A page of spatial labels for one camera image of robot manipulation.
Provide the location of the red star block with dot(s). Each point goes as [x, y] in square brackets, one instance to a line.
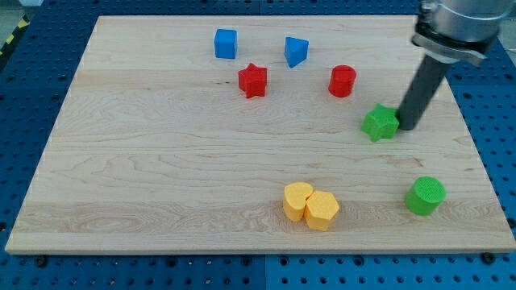
[253, 80]

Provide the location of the green star block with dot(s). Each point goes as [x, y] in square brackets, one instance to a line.
[380, 123]

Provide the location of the yellow heart block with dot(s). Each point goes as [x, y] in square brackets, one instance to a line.
[294, 199]

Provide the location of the light wooden board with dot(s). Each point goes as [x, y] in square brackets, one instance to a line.
[157, 151]

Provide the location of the yellow hexagon block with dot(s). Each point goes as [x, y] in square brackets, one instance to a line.
[320, 211]

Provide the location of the blue triangle block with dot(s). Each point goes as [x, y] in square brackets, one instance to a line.
[295, 51]

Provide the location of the red cylinder block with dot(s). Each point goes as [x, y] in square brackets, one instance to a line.
[342, 80]

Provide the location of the blue cube block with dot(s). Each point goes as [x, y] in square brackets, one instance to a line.
[225, 43]

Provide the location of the green cylinder block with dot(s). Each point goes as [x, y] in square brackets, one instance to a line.
[425, 195]

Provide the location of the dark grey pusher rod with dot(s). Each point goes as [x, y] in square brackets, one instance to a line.
[422, 89]

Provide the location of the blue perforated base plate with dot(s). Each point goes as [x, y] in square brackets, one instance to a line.
[33, 86]

